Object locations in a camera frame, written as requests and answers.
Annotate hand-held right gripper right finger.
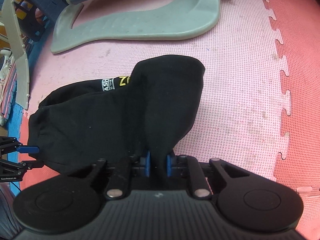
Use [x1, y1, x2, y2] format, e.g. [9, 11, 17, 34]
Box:
[165, 154, 250, 200]

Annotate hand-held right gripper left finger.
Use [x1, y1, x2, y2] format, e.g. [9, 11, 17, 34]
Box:
[75, 151, 151, 200]

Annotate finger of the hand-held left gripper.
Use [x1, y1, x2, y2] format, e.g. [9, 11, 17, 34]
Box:
[0, 160, 45, 177]
[0, 136, 40, 155]

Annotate black pants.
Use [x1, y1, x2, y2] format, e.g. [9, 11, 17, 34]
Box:
[27, 54, 206, 180]

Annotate blue foam mat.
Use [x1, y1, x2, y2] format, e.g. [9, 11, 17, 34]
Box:
[0, 102, 33, 173]

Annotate person's leg in jeans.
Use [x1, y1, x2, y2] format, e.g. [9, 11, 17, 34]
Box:
[0, 182, 24, 240]

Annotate stack of foam tiles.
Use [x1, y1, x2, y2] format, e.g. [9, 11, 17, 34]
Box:
[0, 80, 18, 127]

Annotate white plastic toy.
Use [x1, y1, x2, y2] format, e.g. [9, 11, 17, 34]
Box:
[0, 47, 15, 90]

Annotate white ribbed plastic panel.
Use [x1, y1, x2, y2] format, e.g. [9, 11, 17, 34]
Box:
[0, 0, 30, 110]

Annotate grey plastic toy base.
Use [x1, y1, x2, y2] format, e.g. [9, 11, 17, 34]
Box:
[51, 0, 222, 54]

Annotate red foam mat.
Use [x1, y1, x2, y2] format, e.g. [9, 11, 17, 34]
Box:
[17, 0, 320, 240]

